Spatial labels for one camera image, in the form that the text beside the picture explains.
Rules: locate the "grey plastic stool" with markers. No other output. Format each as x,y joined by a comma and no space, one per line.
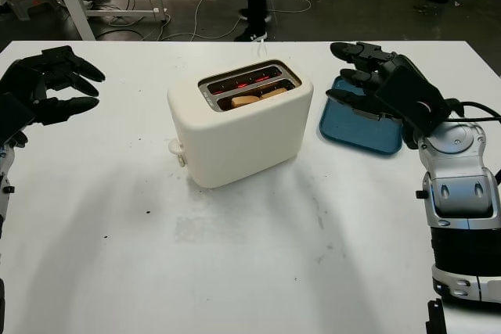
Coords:
19,10

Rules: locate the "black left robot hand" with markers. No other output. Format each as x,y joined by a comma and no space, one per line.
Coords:
23,76

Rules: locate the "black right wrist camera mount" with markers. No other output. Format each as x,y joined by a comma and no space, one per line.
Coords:
415,103

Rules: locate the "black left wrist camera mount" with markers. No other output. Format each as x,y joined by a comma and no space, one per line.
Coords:
13,115

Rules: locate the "cream two-slot toaster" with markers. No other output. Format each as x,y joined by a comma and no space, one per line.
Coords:
242,142

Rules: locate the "cream toaster lever knob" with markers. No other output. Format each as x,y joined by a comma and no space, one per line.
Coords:
175,147

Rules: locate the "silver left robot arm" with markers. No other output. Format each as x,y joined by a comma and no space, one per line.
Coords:
6,177

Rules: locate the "toast slice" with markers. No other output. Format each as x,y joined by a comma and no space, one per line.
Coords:
244,101

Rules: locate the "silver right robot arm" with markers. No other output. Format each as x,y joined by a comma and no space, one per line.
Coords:
458,177

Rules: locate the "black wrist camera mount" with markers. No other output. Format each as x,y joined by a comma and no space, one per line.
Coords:
415,103
13,115

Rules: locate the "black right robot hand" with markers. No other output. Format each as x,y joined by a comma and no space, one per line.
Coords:
407,62

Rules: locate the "blue plastic tray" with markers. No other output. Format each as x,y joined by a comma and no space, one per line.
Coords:
352,134

